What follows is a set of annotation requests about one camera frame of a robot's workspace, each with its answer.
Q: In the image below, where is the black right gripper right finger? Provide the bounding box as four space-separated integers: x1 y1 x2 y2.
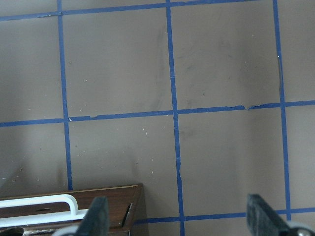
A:
246 194 288 236

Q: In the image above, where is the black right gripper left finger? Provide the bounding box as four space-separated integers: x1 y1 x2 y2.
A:
76 197 109 236

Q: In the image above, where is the white drawer handle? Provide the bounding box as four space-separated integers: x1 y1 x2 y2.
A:
0 194 88 228

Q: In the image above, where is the wooden drawer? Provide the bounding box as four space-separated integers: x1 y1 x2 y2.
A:
0 184 149 236

